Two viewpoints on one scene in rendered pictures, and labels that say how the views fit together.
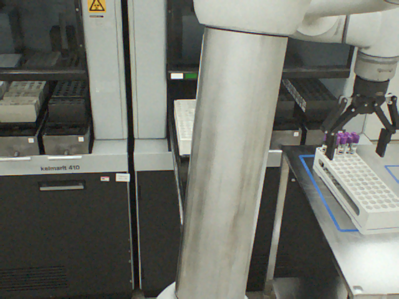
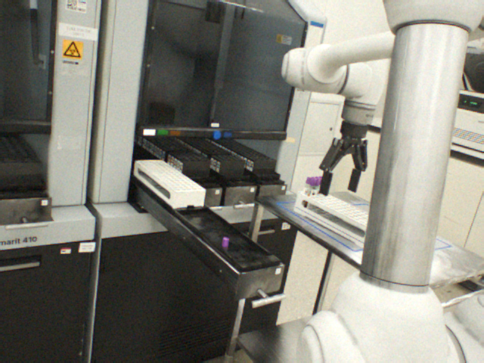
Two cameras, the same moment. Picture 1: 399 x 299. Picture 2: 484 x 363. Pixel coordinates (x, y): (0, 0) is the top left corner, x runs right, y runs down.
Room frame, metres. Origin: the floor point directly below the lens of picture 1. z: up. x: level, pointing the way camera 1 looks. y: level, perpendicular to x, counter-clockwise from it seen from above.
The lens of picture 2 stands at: (0.08, 0.51, 1.28)
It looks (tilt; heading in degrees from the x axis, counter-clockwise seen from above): 16 degrees down; 328
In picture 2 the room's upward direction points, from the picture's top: 10 degrees clockwise
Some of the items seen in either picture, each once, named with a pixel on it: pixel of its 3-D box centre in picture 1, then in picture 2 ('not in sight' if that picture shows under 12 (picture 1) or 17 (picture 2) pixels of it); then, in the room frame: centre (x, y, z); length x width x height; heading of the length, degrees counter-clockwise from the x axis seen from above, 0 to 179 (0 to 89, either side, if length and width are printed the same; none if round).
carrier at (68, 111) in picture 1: (67, 111); (19, 172); (1.35, 0.43, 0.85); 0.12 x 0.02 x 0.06; 97
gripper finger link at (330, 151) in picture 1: (331, 145); (325, 183); (0.99, -0.33, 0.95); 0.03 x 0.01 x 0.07; 10
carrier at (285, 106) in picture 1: (277, 108); (231, 167); (1.44, -0.27, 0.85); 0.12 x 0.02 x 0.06; 96
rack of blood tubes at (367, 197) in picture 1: (355, 185); (341, 217); (0.97, -0.40, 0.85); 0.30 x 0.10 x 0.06; 10
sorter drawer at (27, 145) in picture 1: (36, 103); not in sight; (1.56, 0.61, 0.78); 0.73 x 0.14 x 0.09; 7
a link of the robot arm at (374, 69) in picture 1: (375, 64); (358, 113); (1.00, -0.40, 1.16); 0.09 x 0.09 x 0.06
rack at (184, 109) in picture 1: (192, 126); (167, 184); (1.31, 0.02, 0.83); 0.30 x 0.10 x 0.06; 7
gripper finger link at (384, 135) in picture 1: (382, 142); (354, 180); (1.02, -0.46, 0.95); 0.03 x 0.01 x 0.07; 10
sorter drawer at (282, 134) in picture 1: (260, 99); (196, 165); (1.67, -0.24, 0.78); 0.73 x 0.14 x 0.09; 7
